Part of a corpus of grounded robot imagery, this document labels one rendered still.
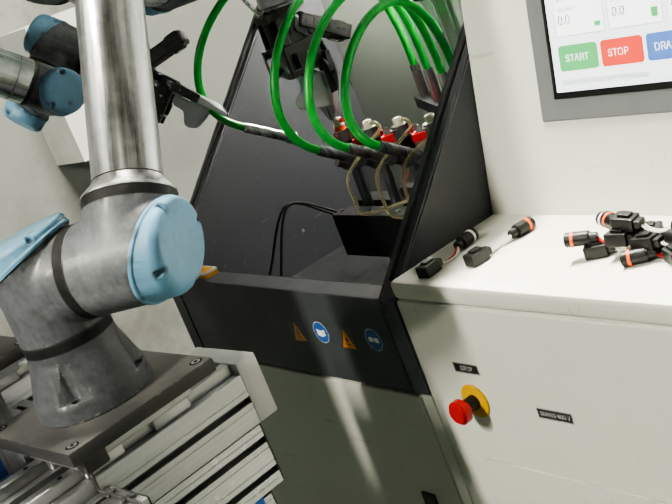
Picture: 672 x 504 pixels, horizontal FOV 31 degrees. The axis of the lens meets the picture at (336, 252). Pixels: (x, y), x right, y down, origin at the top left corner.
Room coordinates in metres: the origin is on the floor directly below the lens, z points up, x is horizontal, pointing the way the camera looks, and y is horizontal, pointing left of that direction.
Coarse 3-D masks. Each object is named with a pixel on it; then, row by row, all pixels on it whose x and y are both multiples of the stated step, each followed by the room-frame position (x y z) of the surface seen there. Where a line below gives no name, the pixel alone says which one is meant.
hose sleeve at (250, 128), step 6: (246, 126) 2.08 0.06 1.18; (252, 126) 2.08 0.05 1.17; (258, 126) 2.09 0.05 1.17; (264, 126) 2.09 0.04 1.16; (246, 132) 2.08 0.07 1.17; (252, 132) 2.08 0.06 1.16; (258, 132) 2.08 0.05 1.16; (264, 132) 2.08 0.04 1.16; (270, 132) 2.09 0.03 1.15; (276, 132) 2.09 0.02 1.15; (282, 132) 2.09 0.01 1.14; (276, 138) 2.09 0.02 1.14; (282, 138) 2.09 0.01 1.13
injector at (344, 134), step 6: (336, 132) 2.03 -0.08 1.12; (342, 132) 2.02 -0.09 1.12; (348, 132) 2.03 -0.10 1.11; (336, 138) 2.03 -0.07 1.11; (342, 138) 2.02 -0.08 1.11; (348, 138) 2.02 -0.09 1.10; (336, 162) 2.02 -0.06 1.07; (342, 162) 2.02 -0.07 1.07; (342, 168) 2.02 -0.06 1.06; (348, 168) 2.02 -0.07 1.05; (354, 168) 2.03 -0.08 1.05; (360, 168) 2.03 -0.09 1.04; (354, 174) 2.03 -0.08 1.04; (360, 174) 2.03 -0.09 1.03; (354, 180) 2.04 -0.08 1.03; (360, 180) 2.03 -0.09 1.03; (360, 186) 2.03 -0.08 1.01; (366, 186) 2.03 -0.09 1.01; (360, 192) 2.03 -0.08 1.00; (366, 192) 2.03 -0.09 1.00; (366, 198) 2.03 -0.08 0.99; (372, 198) 2.04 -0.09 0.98; (366, 204) 2.03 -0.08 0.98; (372, 204) 2.03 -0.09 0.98
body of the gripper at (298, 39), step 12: (264, 12) 2.02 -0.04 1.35; (276, 12) 1.99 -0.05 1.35; (264, 24) 1.99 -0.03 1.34; (276, 24) 1.99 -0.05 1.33; (264, 36) 2.01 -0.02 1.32; (276, 36) 2.01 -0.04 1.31; (288, 36) 2.00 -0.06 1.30; (300, 36) 2.01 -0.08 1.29; (312, 36) 2.01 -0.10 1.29; (288, 48) 1.97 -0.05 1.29; (300, 48) 1.98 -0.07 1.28; (324, 48) 2.01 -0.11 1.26; (264, 60) 2.03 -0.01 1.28; (288, 60) 1.97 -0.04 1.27; (300, 60) 1.98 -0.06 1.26; (288, 72) 1.98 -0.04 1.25; (300, 72) 1.98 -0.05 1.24
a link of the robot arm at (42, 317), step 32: (32, 224) 1.47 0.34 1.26; (64, 224) 1.42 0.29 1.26; (0, 256) 1.38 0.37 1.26; (32, 256) 1.38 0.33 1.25; (0, 288) 1.39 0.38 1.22; (32, 288) 1.37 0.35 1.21; (64, 288) 1.35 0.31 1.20; (32, 320) 1.38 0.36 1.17; (64, 320) 1.38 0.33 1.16; (96, 320) 1.40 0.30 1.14
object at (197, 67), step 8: (224, 0) 2.09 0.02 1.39; (216, 8) 2.09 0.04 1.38; (208, 16) 2.09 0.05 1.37; (216, 16) 2.09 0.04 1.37; (392, 16) 2.13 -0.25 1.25; (208, 24) 2.08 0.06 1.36; (392, 24) 2.14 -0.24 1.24; (400, 24) 2.14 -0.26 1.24; (208, 32) 2.08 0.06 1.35; (400, 32) 2.14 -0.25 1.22; (200, 40) 2.08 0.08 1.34; (400, 40) 2.14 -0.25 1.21; (408, 40) 2.14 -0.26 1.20; (200, 48) 2.08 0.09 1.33; (408, 48) 2.14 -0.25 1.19; (200, 56) 2.08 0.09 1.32; (408, 56) 2.14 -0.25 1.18; (200, 64) 2.08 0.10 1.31; (416, 64) 2.14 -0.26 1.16; (200, 72) 2.08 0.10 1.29; (200, 80) 2.07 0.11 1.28; (200, 88) 2.07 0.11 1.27; (208, 112) 2.08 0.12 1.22; (216, 112) 2.07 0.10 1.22; (224, 120) 2.08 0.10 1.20; (232, 120) 2.08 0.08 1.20; (240, 128) 2.08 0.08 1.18
